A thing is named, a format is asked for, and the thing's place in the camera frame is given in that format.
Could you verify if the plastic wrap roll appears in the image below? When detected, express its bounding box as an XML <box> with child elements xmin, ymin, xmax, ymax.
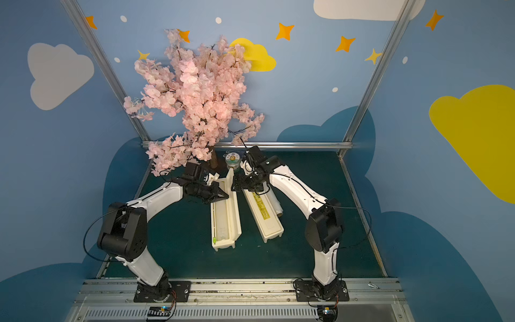
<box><xmin>211</xmin><ymin>200</ymin><xmax>230</xmax><ymax>245</ymax></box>
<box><xmin>266</xmin><ymin>185</ymin><xmax>283</xmax><ymax>217</ymax></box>

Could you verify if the dispenser base tray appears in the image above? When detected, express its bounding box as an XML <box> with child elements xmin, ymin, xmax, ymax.
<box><xmin>211</xmin><ymin>191</ymin><xmax>241</xmax><ymax>252</ymax></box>

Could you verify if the white wrap dispenser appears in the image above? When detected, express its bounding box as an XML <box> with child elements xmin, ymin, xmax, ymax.
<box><xmin>243</xmin><ymin>190</ymin><xmax>284</xmax><ymax>243</ymax></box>

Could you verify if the dispenser lid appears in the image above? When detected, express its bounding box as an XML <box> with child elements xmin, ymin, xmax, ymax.
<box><xmin>223</xmin><ymin>169</ymin><xmax>241</xmax><ymax>248</ymax></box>

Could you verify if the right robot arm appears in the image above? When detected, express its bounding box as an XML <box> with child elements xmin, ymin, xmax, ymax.
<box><xmin>231</xmin><ymin>146</ymin><xmax>350</xmax><ymax>301</ymax></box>

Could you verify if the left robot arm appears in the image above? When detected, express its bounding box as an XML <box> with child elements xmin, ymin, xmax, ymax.
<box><xmin>97</xmin><ymin>162</ymin><xmax>229</xmax><ymax>303</ymax></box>

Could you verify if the green printed cup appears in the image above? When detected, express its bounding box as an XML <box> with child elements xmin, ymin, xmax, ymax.
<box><xmin>225</xmin><ymin>152</ymin><xmax>241</xmax><ymax>169</ymax></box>

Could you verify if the pink cherry blossom tree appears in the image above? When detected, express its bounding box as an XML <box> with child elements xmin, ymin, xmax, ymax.
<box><xmin>123</xmin><ymin>29</ymin><xmax>265</xmax><ymax>177</ymax></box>

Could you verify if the left small circuit board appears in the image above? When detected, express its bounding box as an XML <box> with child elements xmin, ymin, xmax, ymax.
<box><xmin>146</xmin><ymin>306</ymin><xmax>172</xmax><ymax>321</ymax></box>

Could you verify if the small circuit board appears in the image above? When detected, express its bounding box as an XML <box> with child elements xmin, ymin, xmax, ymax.
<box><xmin>146</xmin><ymin>306</ymin><xmax>172</xmax><ymax>321</ymax></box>
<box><xmin>317</xmin><ymin>306</ymin><xmax>338</xmax><ymax>322</ymax></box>

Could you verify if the right small circuit board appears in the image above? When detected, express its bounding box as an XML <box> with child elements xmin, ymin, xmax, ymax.
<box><xmin>317</xmin><ymin>306</ymin><xmax>338</xmax><ymax>322</ymax></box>

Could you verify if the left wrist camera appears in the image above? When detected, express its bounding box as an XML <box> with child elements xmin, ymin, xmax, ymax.
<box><xmin>205</xmin><ymin>173</ymin><xmax>219</xmax><ymax>186</ymax></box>

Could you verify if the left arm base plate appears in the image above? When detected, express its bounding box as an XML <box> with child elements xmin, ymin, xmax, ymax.
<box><xmin>134</xmin><ymin>280</ymin><xmax>192</xmax><ymax>303</ymax></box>

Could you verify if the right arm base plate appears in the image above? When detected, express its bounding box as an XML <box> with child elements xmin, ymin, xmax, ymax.
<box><xmin>292</xmin><ymin>278</ymin><xmax>350</xmax><ymax>302</ymax></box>

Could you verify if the aluminium rail base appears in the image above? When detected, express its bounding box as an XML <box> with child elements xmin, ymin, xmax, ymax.
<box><xmin>66</xmin><ymin>278</ymin><xmax>414</xmax><ymax>321</ymax></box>

